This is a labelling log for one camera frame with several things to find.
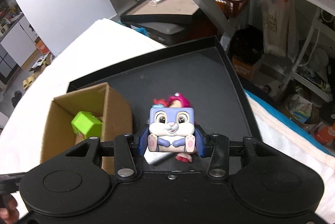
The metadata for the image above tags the magenta hooded figure toy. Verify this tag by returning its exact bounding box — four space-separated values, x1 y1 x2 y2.
153 92 191 110

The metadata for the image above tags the purple bunny cube toy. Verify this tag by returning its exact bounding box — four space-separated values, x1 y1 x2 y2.
148 106 198 154

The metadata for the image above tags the black tray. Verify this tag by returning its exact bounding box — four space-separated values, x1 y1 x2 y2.
67 35 263 180

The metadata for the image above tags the beige tote bag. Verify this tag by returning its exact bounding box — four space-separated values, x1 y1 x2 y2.
261 0 293 58

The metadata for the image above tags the teal cloth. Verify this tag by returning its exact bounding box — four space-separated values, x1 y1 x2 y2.
132 26 150 37

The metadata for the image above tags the white cabinet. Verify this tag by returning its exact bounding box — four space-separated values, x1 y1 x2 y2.
0 14 40 68

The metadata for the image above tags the orange cardboard box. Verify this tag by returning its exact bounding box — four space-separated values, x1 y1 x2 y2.
35 39 50 53

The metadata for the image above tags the green cube toy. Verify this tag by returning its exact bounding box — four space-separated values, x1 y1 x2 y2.
71 111 103 140

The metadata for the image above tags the blue bed sheet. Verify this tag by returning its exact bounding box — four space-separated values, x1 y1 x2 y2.
244 89 335 156

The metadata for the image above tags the black floor object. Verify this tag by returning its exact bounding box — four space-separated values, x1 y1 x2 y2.
11 90 24 107

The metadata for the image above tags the brown cardboard box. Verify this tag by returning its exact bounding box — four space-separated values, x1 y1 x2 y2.
40 82 134 175

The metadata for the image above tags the open cardboard box with papers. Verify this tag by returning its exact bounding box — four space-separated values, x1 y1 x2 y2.
30 52 56 73

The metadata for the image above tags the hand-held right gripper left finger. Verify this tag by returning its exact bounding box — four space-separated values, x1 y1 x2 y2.
64 127 151 179

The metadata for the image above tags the white metal shelf rack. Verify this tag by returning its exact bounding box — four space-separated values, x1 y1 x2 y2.
282 8 335 105

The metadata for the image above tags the black low table brown top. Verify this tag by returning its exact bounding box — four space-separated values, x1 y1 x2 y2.
119 0 218 47

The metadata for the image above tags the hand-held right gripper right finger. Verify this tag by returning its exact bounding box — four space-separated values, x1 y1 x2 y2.
195 129 273 179

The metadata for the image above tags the person's left hand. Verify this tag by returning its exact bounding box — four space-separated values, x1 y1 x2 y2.
0 194 20 223

